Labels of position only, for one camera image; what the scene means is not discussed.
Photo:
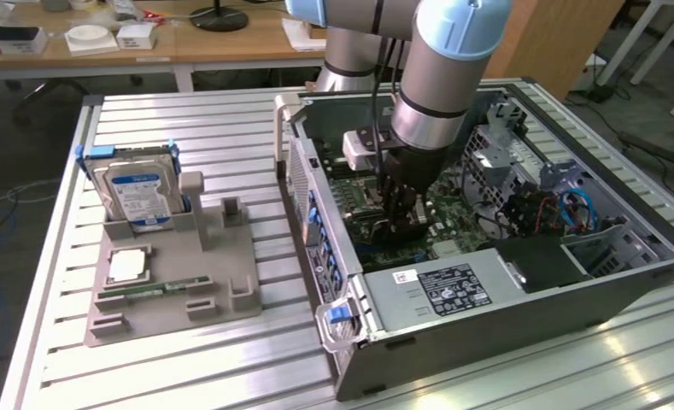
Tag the grey parts rack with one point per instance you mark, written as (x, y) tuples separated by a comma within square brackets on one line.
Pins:
[(171, 273)]

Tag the white round dish on box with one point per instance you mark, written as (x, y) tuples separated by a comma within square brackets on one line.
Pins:
[(91, 40)]

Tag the green motherboard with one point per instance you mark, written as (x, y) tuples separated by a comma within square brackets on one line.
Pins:
[(456, 205)]

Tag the white table frame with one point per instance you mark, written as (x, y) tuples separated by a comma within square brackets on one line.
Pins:
[(663, 34)]

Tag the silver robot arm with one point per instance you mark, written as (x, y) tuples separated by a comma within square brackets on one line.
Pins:
[(444, 85)]

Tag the silver CPU chip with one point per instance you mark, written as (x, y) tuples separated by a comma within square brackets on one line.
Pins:
[(127, 267)]

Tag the silver finned heatsink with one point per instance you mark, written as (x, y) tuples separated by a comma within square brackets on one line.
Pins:
[(448, 248)]

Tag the silver disk bay bracket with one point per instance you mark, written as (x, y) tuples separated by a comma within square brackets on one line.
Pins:
[(615, 243)]

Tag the hard disk with blue caddy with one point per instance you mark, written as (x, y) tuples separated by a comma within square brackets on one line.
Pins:
[(136, 192)]

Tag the white tape roll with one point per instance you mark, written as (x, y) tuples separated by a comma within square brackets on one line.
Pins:
[(80, 4)]

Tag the installed green RAM stick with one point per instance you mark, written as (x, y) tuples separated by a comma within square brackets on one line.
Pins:
[(364, 215)]

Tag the wooden desk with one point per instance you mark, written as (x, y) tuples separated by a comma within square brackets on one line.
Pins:
[(228, 47)]

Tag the CPU socket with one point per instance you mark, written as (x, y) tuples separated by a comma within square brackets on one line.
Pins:
[(367, 192)]

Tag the black power adapter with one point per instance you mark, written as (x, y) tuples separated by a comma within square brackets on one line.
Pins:
[(598, 95)]

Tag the grey cup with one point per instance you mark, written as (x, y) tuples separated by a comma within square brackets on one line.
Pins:
[(55, 5)]

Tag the open grey PC case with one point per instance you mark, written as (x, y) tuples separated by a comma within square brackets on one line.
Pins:
[(512, 341)]

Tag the black monitor stand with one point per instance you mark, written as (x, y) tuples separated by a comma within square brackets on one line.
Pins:
[(219, 19)]

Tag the grey power supply unit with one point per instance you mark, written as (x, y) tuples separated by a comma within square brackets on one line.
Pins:
[(394, 299)]

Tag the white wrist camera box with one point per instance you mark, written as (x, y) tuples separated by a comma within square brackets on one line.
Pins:
[(359, 151)]

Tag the perforated metal disk bay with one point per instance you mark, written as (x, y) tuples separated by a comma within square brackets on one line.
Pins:
[(502, 158)]

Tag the black NVIDIA graphics card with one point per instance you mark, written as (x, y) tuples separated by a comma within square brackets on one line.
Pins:
[(399, 236)]

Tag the white paper stack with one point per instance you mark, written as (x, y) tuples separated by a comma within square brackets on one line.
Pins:
[(304, 40)]

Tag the black chair base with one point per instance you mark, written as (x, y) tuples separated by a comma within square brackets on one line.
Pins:
[(56, 91)]

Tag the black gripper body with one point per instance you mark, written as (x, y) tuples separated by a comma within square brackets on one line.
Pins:
[(412, 171)]

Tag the black plastic shroud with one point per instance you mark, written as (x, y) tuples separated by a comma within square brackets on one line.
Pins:
[(542, 265)]

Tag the blue case latch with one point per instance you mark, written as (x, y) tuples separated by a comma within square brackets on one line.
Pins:
[(338, 317)]

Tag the blue slot retainer clip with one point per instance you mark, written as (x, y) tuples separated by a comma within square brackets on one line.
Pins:
[(318, 220), (332, 264), (314, 200), (339, 282), (326, 240)]

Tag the white box with dark lid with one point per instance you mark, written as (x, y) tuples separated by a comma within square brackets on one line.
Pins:
[(23, 40)]

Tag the white labelled box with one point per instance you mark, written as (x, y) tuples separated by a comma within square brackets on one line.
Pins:
[(135, 37)]

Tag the wooden cabinet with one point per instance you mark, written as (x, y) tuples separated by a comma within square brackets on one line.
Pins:
[(552, 42)]

